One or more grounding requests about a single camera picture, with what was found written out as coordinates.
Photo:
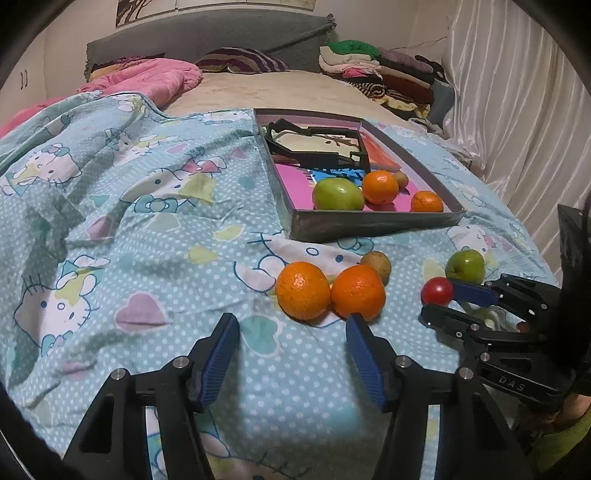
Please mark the small red fruit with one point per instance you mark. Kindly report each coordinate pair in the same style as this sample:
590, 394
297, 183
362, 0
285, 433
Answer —
437, 290

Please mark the small brown fruit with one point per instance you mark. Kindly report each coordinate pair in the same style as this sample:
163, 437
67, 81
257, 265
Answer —
376, 266
400, 179

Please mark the dark patterned pillow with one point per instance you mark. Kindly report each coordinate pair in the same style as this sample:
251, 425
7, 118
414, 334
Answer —
111, 69

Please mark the sandy brown painting panel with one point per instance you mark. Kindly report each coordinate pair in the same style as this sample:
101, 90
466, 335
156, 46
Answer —
291, 3

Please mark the white satin curtain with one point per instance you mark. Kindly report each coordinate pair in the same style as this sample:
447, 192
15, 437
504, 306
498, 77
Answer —
508, 115

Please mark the person's right hand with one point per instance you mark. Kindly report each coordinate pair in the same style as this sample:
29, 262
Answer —
524, 326

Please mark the grey shallow box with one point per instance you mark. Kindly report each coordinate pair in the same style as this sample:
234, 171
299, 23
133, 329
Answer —
369, 226

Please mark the black plastic frame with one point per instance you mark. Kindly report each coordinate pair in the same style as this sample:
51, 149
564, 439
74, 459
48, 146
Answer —
332, 162

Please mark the white wardrobe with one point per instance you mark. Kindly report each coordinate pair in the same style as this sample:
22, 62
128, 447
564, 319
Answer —
23, 101

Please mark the pale painting panel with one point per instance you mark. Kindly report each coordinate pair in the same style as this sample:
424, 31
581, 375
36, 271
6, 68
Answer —
207, 2

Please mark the pile of folded clothes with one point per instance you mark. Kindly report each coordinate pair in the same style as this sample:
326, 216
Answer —
369, 69

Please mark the beige bed sheet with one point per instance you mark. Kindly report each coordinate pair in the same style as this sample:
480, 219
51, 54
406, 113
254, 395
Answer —
277, 92

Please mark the grey cushion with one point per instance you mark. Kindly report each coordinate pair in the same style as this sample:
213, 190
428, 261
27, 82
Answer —
443, 104

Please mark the flower branch painting panel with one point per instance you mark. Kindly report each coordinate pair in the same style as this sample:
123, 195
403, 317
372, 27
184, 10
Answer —
138, 5

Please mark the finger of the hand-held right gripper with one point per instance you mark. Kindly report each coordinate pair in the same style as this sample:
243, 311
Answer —
473, 293
443, 317

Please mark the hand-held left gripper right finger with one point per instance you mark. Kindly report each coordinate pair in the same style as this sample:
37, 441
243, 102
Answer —
364, 357

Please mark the blue cartoon printed blanket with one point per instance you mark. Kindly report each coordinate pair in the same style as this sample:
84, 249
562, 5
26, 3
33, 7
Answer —
138, 230

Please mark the grey bed headboard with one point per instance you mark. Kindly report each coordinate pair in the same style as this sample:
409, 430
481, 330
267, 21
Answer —
207, 30

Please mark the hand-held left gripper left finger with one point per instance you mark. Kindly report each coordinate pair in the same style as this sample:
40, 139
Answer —
221, 357

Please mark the large light green fruit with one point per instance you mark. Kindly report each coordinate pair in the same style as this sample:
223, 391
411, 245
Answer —
337, 194

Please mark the striped purple pillow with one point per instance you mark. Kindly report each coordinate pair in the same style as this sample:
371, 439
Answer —
240, 60

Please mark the orange packet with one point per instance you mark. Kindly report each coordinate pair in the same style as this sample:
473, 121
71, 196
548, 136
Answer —
381, 154

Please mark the small orange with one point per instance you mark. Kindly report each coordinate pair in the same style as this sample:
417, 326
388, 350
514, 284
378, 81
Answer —
427, 201

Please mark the person's right forearm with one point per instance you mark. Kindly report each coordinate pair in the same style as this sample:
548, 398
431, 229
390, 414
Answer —
561, 445

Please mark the dark green round fruit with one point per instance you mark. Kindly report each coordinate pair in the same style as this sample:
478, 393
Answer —
465, 266

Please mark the pink quilt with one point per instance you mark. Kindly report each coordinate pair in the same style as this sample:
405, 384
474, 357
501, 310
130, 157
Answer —
152, 76

